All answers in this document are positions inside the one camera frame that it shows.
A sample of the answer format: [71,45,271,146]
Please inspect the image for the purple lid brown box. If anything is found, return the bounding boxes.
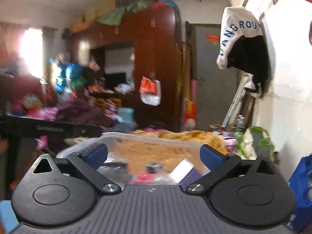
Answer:
[169,159,202,189]

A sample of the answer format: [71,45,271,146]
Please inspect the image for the green and white tote bag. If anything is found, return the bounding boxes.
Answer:
[236,126,274,160]

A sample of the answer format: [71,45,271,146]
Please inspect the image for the white plastic laundry basket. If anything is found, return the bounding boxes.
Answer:
[57,132,208,176]

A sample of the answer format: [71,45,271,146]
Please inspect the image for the yellow floral blanket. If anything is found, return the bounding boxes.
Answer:
[131,129,229,155]

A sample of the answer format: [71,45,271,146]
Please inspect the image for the pile of dark clothes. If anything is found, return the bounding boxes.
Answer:
[55,99,116,128]

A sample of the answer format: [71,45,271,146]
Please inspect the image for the grey metal door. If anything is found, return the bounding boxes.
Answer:
[195,24,237,130]

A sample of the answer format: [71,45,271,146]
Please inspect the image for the black television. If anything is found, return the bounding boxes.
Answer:
[104,72,126,90]

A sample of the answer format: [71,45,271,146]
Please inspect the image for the dark red wooden wardrobe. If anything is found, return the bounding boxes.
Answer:
[71,7,181,132]

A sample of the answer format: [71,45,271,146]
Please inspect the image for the red and white plastic bag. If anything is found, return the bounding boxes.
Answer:
[139,77,161,106]

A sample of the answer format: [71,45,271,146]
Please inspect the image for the metal crutches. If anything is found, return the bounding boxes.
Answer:
[222,74,249,128]

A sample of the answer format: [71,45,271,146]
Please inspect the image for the blue shopping bag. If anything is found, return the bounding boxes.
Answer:
[288,155,311,233]

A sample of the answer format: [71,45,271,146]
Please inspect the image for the white hoodie with blue letters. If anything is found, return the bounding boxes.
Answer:
[216,6,263,70]

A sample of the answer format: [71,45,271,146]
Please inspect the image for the green cloth on wardrobe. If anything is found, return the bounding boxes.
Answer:
[97,0,152,26]

